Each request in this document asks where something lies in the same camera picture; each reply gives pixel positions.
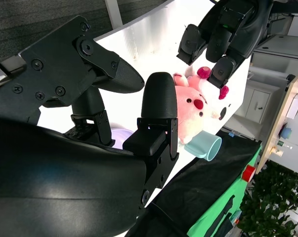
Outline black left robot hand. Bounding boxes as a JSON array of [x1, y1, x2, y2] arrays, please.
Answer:
[[175, 0, 274, 89]]

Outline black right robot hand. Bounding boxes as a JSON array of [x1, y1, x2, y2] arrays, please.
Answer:
[[0, 15, 180, 237]]

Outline pink plush doll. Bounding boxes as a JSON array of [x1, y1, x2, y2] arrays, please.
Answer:
[[172, 66, 230, 145]]

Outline purple plastic plate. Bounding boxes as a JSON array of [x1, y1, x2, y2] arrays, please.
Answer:
[[111, 127, 134, 150]]

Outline white cabinet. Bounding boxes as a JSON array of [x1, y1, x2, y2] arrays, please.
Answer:
[[244, 34, 298, 125]]

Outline light wooden board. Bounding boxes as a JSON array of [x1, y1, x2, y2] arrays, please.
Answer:
[[254, 68, 298, 175]]

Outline small blue cup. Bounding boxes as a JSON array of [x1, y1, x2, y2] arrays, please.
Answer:
[[282, 127, 293, 140]]

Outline light blue mug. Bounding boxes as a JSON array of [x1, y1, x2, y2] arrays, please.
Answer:
[[184, 130, 223, 161]]

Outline red round button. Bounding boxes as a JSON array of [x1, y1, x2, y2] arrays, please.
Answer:
[[241, 165, 256, 182]]

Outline green cloth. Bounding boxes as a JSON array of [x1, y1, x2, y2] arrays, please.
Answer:
[[187, 145, 263, 237]]

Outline grey partition panel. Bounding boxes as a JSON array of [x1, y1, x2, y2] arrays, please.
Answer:
[[0, 0, 174, 76]]

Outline green leafy plant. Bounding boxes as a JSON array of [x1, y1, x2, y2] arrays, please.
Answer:
[[237, 160, 298, 237]]

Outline white partition post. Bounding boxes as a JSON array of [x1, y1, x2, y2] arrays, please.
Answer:
[[104, 0, 124, 28]]

